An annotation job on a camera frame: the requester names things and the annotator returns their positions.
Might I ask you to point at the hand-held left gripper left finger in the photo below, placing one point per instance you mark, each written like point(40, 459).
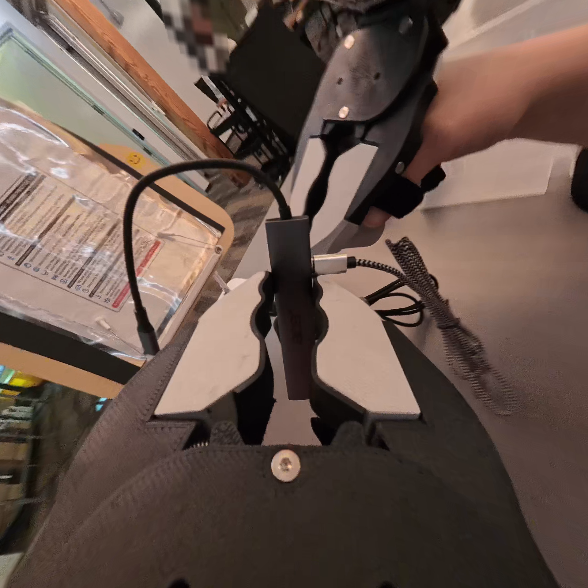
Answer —
point(216, 358)

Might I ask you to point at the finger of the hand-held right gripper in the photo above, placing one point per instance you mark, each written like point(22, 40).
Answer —
point(305, 165)
point(353, 183)

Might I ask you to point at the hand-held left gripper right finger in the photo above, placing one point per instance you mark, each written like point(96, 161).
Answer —
point(363, 363)

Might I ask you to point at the person's right forearm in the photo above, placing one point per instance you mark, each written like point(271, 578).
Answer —
point(542, 92)

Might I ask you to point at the person's right hand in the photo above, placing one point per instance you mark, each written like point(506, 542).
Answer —
point(459, 119)

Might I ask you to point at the black office chair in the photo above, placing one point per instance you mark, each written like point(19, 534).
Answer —
point(271, 69)

